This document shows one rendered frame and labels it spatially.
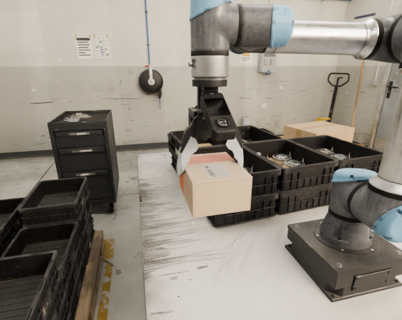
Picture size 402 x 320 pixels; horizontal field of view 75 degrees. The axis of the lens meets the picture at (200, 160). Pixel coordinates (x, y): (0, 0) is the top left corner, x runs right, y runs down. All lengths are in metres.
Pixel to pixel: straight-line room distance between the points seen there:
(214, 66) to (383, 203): 0.52
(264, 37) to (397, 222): 0.52
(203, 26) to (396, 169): 0.54
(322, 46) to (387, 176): 0.35
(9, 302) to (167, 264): 0.65
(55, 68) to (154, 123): 1.59
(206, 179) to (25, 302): 0.97
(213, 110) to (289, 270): 0.64
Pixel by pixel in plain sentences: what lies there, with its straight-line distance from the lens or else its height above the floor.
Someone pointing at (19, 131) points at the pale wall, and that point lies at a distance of 4.75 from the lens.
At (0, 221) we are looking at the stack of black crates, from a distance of 2.17.
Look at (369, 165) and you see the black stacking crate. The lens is 1.49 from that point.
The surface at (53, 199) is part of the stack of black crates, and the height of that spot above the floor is 0.49.
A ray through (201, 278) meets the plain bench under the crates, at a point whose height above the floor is 0.70.
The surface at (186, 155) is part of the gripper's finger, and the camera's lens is 0.54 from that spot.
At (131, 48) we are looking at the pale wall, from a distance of 4.34.
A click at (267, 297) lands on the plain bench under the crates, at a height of 0.70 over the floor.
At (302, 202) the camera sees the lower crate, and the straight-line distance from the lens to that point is 1.28.
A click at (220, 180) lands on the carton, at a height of 1.12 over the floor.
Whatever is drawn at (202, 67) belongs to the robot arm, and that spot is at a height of 1.33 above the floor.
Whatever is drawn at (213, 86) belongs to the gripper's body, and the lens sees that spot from 0.52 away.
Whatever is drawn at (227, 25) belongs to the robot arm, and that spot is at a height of 1.40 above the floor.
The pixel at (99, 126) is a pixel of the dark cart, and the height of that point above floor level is 0.85.
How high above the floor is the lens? 1.33
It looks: 20 degrees down
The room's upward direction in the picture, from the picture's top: straight up
